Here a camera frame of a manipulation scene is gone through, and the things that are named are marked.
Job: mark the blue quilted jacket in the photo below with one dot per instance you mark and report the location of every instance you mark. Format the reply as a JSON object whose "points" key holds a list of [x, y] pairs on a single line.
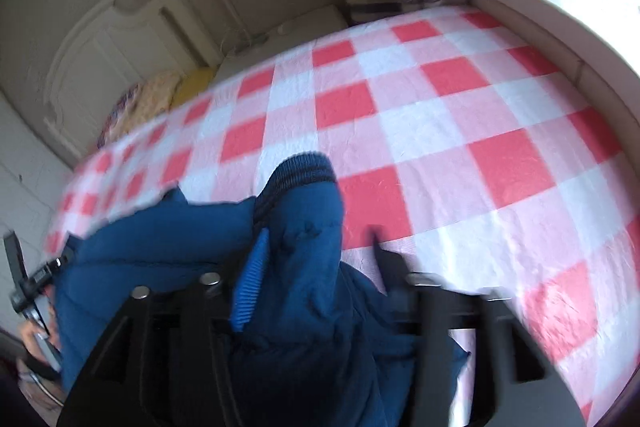
{"points": [[310, 247]]}

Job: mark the yellow pillow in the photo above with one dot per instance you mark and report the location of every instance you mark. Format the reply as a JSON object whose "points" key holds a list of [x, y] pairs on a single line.
{"points": [[192, 84]]}

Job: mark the person's left hand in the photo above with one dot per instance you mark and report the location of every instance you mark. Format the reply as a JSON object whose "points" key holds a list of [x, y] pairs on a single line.
{"points": [[29, 341]]}

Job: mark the white bed headboard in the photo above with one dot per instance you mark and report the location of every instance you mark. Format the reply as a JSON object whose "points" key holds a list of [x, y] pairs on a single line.
{"points": [[100, 57]]}

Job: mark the white wardrobe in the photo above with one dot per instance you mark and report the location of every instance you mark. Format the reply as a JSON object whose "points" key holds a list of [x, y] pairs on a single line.
{"points": [[25, 207]]}

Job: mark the pink checked bedsheet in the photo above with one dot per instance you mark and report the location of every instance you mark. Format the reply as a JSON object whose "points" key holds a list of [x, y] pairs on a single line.
{"points": [[450, 107]]}

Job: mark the window sill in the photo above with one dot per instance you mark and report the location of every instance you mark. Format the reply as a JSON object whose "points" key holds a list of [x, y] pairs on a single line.
{"points": [[550, 22]]}

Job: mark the cream fluffy pillow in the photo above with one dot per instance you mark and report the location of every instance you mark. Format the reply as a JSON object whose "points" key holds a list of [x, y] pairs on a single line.
{"points": [[155, 94]]}

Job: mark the patterned round pillow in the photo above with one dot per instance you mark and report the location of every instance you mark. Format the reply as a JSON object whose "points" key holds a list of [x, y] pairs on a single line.
{"points": [[117, 117]]}

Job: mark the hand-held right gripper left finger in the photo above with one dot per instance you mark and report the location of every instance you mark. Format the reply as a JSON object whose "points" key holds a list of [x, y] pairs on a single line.
{"points": [[250, 287]]}

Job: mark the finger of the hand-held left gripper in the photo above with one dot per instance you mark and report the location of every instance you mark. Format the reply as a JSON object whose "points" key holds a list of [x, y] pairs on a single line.
{"points": [[19, 274]]}

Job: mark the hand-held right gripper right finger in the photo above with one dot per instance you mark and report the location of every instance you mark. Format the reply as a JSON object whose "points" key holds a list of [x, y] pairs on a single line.
{"points": [[395, 272]]}

